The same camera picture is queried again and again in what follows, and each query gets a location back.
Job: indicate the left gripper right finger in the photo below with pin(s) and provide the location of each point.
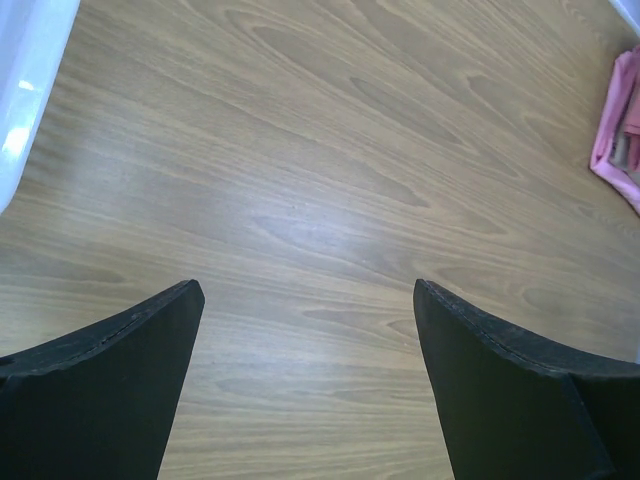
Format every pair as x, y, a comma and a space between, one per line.
515, 405

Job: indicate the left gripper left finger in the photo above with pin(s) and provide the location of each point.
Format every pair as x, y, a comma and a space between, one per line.
99, 402

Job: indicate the folded bright pink shirt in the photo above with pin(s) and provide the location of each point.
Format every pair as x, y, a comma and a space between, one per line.
625, 69

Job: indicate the white perforated plastic basket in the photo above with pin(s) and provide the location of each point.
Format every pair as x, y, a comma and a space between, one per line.
34, 34

